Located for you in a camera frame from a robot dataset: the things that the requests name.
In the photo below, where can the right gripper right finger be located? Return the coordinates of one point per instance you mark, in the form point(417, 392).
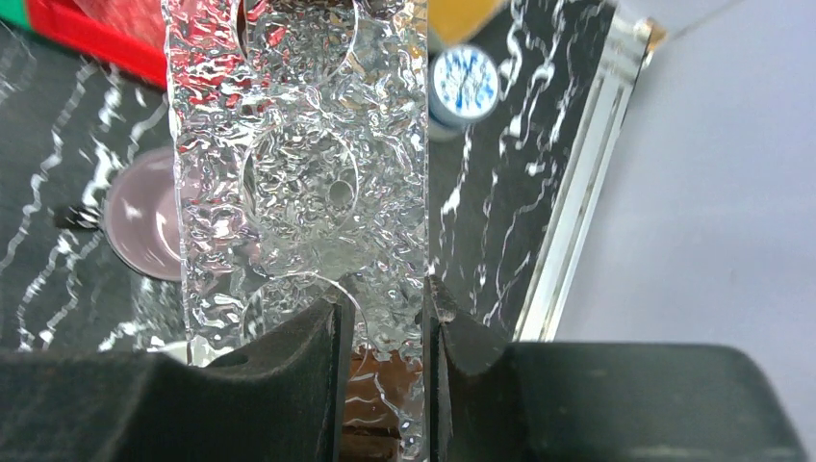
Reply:
point(488, 399)

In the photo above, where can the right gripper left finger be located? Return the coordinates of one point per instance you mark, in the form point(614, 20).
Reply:
point(166, 395)

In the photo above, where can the clear wooden-ended toothbrush holder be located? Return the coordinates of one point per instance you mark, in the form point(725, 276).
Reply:
point(299, 131)

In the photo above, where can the purple ceramic mug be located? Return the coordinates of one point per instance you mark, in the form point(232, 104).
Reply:
point(138, 217)

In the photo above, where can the blue white small jar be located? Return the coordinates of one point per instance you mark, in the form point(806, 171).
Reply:
point(462, 90)

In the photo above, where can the round drawer cabinet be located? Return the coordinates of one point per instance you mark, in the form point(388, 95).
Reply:
point(455, 21)

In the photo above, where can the red holder bin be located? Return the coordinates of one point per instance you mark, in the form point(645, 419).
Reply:
point(64, 23)

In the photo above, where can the aluminium side rail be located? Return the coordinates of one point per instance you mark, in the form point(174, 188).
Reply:
point(625, 53)

